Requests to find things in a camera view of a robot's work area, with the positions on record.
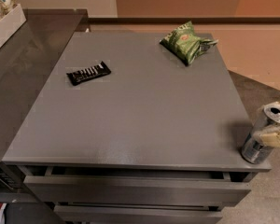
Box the grey upper drawer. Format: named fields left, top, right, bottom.
left=24, top=167, right=250, bottom=206

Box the green chips bag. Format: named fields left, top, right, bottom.
left=160, top=21, right=218, bottom=66

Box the grey lower drawer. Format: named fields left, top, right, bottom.
left=54, top=205, right=222, bottom=224

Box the silver blue redbull can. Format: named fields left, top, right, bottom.
left=241, top=101, right=280, bottom=164

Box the grey drawer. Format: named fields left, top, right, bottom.
left=54, top=205, right=222, bottom=224
left=24, top=167, right=250, bottom=206

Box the white snack box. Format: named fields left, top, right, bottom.
left=0, top=4, right=26, bottom=48

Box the black chocolate bar wrapper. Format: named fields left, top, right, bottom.
left=66, top=62, right=111, bottom=86

